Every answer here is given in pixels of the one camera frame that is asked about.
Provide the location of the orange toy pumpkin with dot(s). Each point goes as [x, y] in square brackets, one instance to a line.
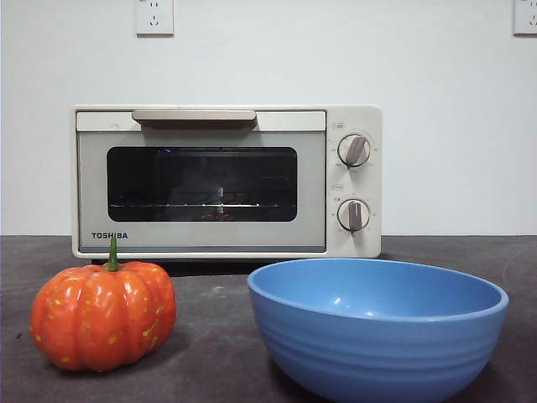
[100, 315]

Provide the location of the cream Toshiba toaster oven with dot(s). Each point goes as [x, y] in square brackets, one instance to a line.
[201, 126]

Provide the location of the white wall socket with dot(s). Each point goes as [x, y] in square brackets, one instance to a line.
[526, 17]
[154, 17]

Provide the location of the blue ribbed bowl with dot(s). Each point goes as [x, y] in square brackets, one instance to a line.
[377, 344]

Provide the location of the beige oven dial knob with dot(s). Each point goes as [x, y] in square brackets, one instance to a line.
[355, 150]
[354, 215]

